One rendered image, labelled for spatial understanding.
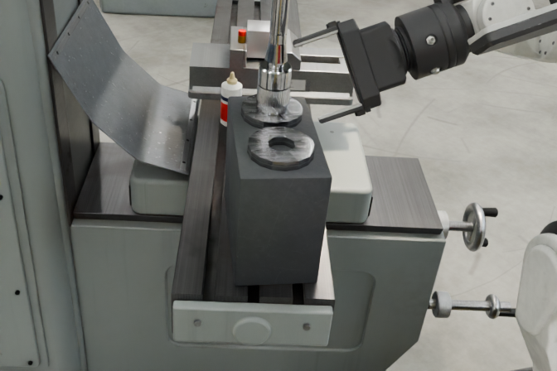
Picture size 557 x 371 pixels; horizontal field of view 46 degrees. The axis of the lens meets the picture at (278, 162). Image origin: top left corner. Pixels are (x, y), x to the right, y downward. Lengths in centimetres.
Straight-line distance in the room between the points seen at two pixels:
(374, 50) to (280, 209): 24
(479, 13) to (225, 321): 53
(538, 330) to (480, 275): 151
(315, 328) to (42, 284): 70
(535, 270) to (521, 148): 238
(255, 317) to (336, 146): 63
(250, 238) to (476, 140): 250
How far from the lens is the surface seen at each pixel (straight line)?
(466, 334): 229
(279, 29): 90
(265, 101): 94
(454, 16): 89
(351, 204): 137
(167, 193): 135
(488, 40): 32
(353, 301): 155
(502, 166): 317
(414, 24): 88
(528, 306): 102
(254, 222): 87
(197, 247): 101
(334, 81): 140
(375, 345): 166
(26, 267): 145
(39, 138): 128
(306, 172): 85
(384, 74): 88
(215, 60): 141
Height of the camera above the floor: 160
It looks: 34 degrees down
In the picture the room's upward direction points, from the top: 5 degrees clockwise
